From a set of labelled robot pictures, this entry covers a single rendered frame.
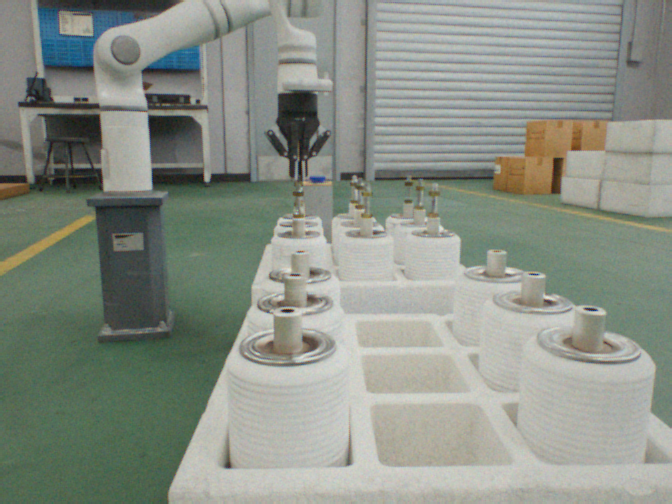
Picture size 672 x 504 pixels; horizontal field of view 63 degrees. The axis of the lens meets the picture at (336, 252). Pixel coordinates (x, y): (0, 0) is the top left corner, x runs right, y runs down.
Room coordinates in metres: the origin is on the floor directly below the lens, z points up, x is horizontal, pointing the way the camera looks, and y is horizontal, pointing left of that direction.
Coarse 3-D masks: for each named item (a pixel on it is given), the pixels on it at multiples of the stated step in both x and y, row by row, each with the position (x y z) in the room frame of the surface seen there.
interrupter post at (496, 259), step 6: (492, 252) 0.64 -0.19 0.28; (498, 252) 0.64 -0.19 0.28; (504, 252) 0.64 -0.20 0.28; (492, 258) 0.64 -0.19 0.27; (498, 258) 0.64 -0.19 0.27; (504, 258) 0.64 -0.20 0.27; (492, 264) 0.64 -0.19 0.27; (498, 264) 0.64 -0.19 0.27; (504, 264) 0.64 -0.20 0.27; (486, 270) 0.65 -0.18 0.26; (492, 270) 0.64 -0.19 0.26; (498, 270) 0.64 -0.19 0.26; (504, 270) 0.64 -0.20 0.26; (492, 276) 0.64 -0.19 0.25; (498, 276) 0.64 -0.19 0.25; (504, 276) 0.64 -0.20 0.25
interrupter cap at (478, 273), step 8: (464, 272) 0.65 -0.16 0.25; (472, 272) 0.65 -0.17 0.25; (480, 272) 0.66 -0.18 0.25; (512, 272) 0.66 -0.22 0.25; (520, 272) 0.66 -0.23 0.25; (480, 280) 0.62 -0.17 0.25; (488, 280) 0.62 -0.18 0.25; (496, 280) 0.61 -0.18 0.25; (504, 280) 0.61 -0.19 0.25; (512, 280) 0.61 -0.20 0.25; (520, 280) 0.62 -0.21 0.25
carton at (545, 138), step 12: (540, 120) 4.65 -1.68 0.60; (552, 120) 4.57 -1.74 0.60; (564, 120) 4.60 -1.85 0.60; (528, 132) 4.81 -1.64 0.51; (540, 132) 4.64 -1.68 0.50; (552, 132) 4.57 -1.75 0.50; (564, 132) 4.60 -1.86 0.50; (528, 144) 4.80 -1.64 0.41; (540, 144) 4.63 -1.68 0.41; (552, 144) 4.57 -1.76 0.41; (564, 144) 4.60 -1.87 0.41; (528, 156) 4.79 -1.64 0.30; (540, 156) 4.62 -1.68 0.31; (552, 156) 4.57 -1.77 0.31; (564, 156) 4.60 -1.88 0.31
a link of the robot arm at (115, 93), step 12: (96, 48) 1.14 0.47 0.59; (96, 60) 1.16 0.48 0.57; (96, 72) 1.18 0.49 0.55; (108, 72) 1.16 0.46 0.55; (96, 84) 1.17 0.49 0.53; (108, 84) 1.18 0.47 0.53; (120, 84) 1.19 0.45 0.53; (132, 84) 1.20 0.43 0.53; (108, 96) 1.14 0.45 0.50; (120, 96) 1.14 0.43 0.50; (132, 96) 1.15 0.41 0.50; (144, 96) 1.20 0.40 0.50; (108, 108) 1.13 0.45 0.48; (120, 108) 1.13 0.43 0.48; (132, 108) 1.14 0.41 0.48; (144, 108) 1.17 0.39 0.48
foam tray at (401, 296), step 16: (336, 272) 0.97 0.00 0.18; (400, 272) 0.97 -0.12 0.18; (256, 288) 0.87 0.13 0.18; (352, 288) 0.88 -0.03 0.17; (368, 288) 0.88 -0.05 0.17; (384, 288) 0.88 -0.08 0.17; (400, 288) 0.88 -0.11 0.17; (416, 288) 0.88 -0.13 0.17; (432, 288) 0.88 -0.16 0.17; (448, 288) 0.88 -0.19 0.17; (352, 304) 0.88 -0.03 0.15; (368, 304) 0.88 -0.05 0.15; (384, 304) 0.88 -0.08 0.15; (400, 304) 0.88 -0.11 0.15; (416, 304) 0.88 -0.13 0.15; (432, 304) 0.88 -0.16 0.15; (448, 304) 0.88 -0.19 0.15
